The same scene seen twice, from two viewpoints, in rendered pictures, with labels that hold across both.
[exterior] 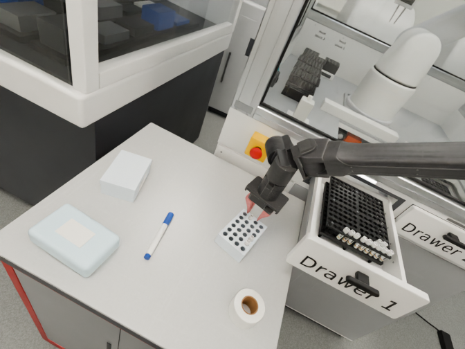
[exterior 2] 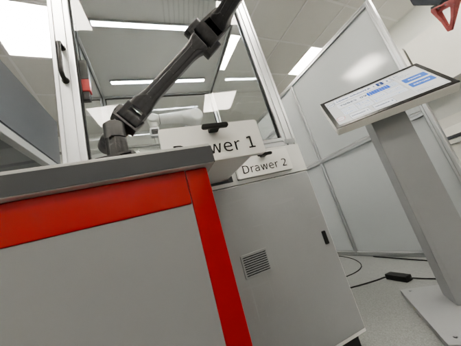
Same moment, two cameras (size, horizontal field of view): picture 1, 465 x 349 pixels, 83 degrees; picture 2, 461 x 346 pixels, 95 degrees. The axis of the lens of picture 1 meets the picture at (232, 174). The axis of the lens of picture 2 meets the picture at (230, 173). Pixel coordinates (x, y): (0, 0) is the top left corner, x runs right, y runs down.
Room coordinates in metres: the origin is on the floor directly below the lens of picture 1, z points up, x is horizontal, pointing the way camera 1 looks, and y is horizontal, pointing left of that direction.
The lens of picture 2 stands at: (-0.12, -0.13, 0.65)
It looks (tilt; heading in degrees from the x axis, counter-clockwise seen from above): 13 degrees up; 335
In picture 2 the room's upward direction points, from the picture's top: 16 degrees counter-clockwise
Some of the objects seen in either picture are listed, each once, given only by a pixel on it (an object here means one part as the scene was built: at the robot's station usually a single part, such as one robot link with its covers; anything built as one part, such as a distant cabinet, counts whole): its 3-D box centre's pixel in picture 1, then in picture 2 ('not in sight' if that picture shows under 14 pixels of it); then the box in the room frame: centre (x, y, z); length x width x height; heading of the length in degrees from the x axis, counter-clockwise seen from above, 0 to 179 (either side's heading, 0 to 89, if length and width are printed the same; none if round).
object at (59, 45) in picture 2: not in sight; (61, 60); (0.73, 0.06, 1.45); 0.05 x 0.03 x 0.19; 176
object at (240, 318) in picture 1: (246, 308); not in sight; (0.27, -0.15, 0.78); 0.07 x 0.07 x 0.04
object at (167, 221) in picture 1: (159, 234); not in sight; (0.35, 0.10, 0.77); 0.14 x 0.02 x 0.02; 3
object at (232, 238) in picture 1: (241, 233); not in sight; (0.45, -0.09, 0.78); 0.12 x 0.08 x 0.04; 161
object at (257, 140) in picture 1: (259, 147); not in sight; (0.72, -0.04, 0.88); 0.07 x 0.05 x 0.07; 86
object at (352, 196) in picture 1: (351, 218); not in sight; (0.59, -0.36, 0.87); 0.22 x 0.18 x 0.06; 176
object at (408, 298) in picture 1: (352, 277); (215, 143); (0.39, -0.35, 0.87); 0.29 x 0.02 x 0.11; 86
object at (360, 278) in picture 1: (362, 281); (213, 128); (0.37, -0.35, 0.91); 0.07 x 0.04 x 0.01; 86
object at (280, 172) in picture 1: (281, 168); (114, 133); (0.51, -0.10, 0.99); 0.07 x 0.06 x 0.07; 19
